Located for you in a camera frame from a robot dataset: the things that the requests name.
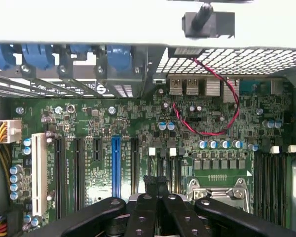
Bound grey gripper side block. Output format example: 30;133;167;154
127;193;188;203

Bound metal CPU socket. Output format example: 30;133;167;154
187;176;254;215

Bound long black expansion slot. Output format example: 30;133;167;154
54;136;67;220
130;137;140;196
73;137;85;213

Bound blue expansion slot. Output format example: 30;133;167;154
111;137;122;199

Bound short black expansion slot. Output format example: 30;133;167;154
92;137;102;161

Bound green motherboard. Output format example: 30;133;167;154
11;74;294;237

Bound white PCI slot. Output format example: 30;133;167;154
31;132;48;218

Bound silver USB port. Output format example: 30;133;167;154
186;77;200;96
169;77;183;96

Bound silver port housing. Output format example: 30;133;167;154
223;79;240;103
206;78;222;97

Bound white power connector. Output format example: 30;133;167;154
0;119;23;144

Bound blue card retention clip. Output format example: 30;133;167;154
0;43;17;71
21;43;55;71
107;44;132;75
64;44;92;60

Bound open black PC case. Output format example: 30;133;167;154
0;0;296;237

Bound red black twisted wire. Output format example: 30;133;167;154
172;57;240;136

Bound yellow black power wires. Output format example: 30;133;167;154
0;122;13;178

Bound black intrusion switch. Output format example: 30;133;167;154
167;47;203;58

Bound black case lock bracket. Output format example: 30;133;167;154
182;2;235;39

